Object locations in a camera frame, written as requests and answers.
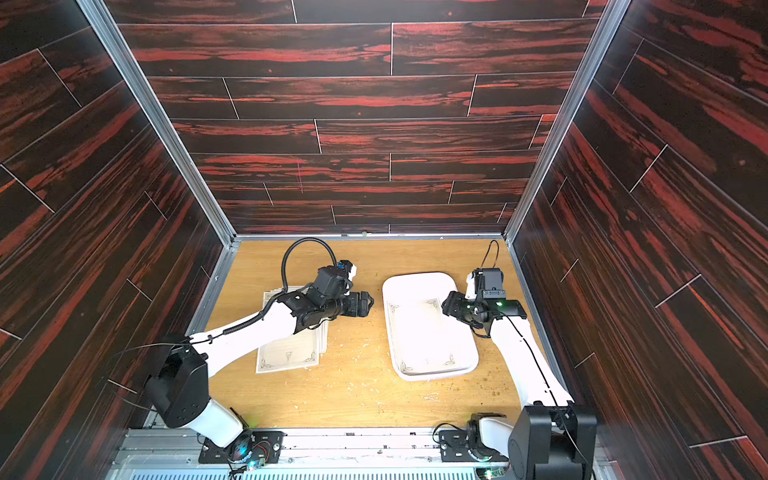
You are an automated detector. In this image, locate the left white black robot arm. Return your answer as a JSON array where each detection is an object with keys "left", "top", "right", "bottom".
[{"left": 144, "top": 286, "right": 374, "bottom": 464}]

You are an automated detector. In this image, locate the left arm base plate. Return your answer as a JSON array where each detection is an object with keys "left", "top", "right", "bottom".
[{"left": 198, "top": 429, "right": 285, "bottom": 468}]

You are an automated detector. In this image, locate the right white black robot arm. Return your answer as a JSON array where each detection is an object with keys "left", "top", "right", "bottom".
[{"left": 442, "top": 291, "right": 597, "bottom": 479}]

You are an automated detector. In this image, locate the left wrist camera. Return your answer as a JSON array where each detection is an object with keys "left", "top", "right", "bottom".
[{"left": 313, "top": 260, "right": 357, "bottom": 297}]

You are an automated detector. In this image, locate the front aluminium rail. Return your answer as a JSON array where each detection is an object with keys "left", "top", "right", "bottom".
[{"left": 107, "top": 427, "right": 503, "bottom": 479}]

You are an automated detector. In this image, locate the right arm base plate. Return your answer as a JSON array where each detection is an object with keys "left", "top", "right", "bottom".
[{"left": 433, "top": 428, "right": 508, "bottom": 463}]

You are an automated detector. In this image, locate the white plastic storage tray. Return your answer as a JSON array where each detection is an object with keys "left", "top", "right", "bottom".
[{"left": 382, "top": 272, "right": 479, "bottom": 382}]

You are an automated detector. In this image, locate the aluminium frame post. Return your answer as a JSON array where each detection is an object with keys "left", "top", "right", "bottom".
[
  {"left": 504, "top": 0, "right": 631, "bottom": 251},
  {"left": 76, "top": 0, "right": 236, "bottom": 248}
]

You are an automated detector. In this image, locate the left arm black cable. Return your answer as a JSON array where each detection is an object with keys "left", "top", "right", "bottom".
[{"left": 280, "top": 237, "right": 338, "bottom": 292}]

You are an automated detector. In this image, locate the left aluminium frame post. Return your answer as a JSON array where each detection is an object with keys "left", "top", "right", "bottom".
[{"left": 76, "top": 0, "right": 236, "bottom": 248}]

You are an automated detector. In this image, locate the right aluminium frame post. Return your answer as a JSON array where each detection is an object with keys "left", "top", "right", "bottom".
[{"left": 504, "top": 0, "right": 631, "bottom": 251}]

